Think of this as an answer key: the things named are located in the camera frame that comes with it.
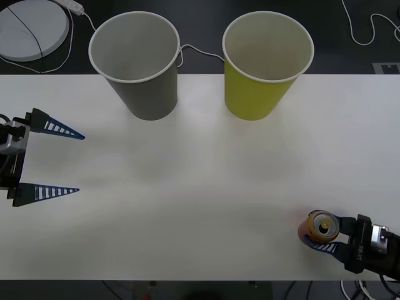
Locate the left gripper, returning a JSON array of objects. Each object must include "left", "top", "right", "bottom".
[{"left": 0, "top": 107, "right": 86, "bottom": 208}]

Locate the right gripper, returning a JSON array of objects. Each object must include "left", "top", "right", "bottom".
[{"left": 302, "top": 214, "right": 374, "bottom": 274}]

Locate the red drink can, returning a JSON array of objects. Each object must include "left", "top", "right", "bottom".
[{"left": 297, "top": 209, "right": 341, "bottom": 248}]

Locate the grey plastic waste bin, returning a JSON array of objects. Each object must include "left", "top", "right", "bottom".
[{"left": 88, "top": 11, "right": 181, "bottom": 121}]

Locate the yellow-green plastic waste bin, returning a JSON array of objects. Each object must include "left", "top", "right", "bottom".
[{"left": 222, "top": 11, "right": 314, "bottom": 121}]

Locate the white cable under table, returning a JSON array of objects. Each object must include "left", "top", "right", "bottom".
[{"left": 339, "top": 279, "right": 376, "bottom": 300}]

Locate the white cable round disc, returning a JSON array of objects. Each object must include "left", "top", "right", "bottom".
[{"left": 0, "top": 6, "right": 75, "bottom": 74}]

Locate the thin black cable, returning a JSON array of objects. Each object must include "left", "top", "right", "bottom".
[{"left": 6, "top": 5, "right": 45, "bottom": 74}]

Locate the looping white cable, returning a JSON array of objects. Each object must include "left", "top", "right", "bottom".
[{"left": 341, "top": 0, "right": 400, "bottom": 46}]

